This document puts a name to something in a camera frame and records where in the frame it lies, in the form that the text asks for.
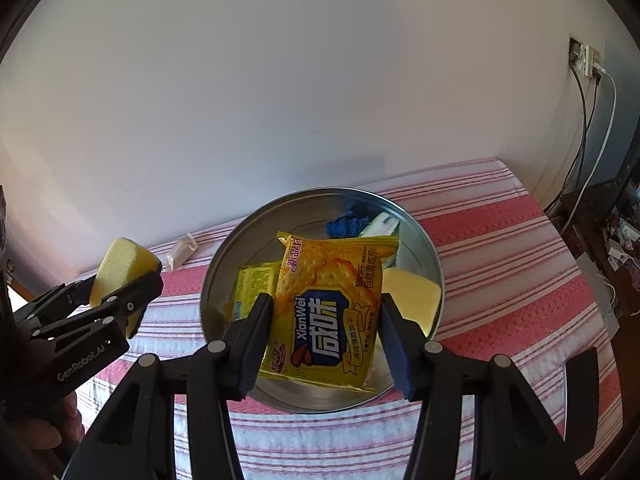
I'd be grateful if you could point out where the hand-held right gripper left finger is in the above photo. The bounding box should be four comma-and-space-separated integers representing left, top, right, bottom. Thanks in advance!
70, 293, 276, 480

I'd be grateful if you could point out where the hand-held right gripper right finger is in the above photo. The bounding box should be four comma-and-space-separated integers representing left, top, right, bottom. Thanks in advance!
382, 293, 571, 480

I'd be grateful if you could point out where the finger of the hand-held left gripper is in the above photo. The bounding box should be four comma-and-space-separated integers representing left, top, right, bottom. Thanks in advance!
29, 270, 164, 345
12, 277, 97, 332

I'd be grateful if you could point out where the yellow sponge with green backing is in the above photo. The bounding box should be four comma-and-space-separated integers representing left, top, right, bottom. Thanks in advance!
89, 237, 164, 339

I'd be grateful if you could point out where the yellow-green snack packet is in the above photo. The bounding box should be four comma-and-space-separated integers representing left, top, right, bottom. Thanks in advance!
231, 261, 284, 322

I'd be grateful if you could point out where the blue round tin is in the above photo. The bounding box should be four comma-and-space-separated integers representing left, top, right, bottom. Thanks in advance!
199, 187, 444, 415

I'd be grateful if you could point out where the yellow cracker packet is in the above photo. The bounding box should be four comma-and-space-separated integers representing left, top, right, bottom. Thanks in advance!
256, 231, 401, 394

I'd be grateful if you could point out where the dark blue cloth ball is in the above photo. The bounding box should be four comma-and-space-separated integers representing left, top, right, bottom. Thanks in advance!
326, 199, 374, 239

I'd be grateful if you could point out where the person's left hand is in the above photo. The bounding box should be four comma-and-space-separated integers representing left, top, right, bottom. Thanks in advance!
30, 391, 82, 463

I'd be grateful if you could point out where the pale yellow sponge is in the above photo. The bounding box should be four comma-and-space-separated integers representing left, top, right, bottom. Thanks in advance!
382, 267, 444, 339

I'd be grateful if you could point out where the white wrapped candy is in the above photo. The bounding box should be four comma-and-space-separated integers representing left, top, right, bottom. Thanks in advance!
166, 233, 199, 272

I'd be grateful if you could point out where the pink striped bedsheet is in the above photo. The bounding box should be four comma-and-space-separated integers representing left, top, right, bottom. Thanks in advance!
75, 157, 622, 480

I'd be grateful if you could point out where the black curved frame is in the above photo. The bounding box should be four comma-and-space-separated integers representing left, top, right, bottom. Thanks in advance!
562, 346, 601, 480

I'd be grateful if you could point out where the black cable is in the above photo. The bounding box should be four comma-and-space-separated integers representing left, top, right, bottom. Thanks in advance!
562, 77, 601, 198
544, 62, 588, 213

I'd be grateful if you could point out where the white cable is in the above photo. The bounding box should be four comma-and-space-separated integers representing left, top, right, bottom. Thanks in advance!
572, 71, 618, 201

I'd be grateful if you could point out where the white wall socket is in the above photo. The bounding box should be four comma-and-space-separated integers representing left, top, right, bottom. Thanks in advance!
569, 35, 605, 80

